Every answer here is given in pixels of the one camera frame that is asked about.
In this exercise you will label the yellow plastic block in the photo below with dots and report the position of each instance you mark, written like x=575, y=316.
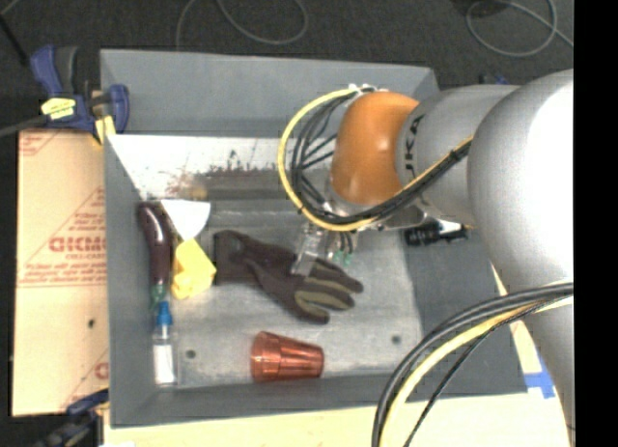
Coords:
x=193, y=269

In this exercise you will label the white paper cone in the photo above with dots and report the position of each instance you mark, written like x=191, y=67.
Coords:
x=188, y=215

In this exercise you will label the clear bottle with blue cap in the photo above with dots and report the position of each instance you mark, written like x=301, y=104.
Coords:
x=163, y=353

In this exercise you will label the brown cardboard board, red print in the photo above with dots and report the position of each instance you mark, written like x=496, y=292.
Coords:
x=53, y=223

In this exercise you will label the purple toy eggplant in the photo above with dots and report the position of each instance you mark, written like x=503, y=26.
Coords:
x=157, y=242

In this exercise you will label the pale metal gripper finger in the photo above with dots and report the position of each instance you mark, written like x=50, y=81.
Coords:
x=313, y=248
x=299, y=261

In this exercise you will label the grey metal bin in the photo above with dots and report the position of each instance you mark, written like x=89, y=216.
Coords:
x=251, y=97

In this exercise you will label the dark brown glove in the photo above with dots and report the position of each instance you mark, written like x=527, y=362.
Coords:
x=270, y=271

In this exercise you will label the black cylinder on white bracket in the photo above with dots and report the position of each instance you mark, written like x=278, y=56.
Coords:
x=425, y=235

